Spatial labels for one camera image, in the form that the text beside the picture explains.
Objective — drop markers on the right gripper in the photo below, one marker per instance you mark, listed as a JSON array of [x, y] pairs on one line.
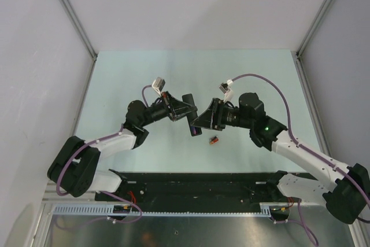
[[212, 118]]

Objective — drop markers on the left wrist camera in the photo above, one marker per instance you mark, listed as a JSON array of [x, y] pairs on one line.
[[158, 85]]

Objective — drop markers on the red orange battery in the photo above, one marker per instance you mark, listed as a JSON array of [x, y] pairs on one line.
[[214, 142]]

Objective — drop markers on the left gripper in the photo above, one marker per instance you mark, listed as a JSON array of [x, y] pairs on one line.
[[177, 108]]

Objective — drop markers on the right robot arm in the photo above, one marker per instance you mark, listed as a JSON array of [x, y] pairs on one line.
[[342, 189]]

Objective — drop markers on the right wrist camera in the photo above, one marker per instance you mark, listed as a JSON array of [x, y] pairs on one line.
[[226, 90]]

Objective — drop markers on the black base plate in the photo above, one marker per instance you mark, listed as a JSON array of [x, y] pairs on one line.
[[202, 191]]

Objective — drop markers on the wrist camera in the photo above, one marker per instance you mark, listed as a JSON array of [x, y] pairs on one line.
[[158, 85], [226, 90]]

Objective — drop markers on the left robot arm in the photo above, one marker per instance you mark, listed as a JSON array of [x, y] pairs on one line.
[[74, 170]]

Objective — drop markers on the grey cable duct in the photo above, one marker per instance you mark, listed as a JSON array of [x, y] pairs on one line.
[[262, 210]]

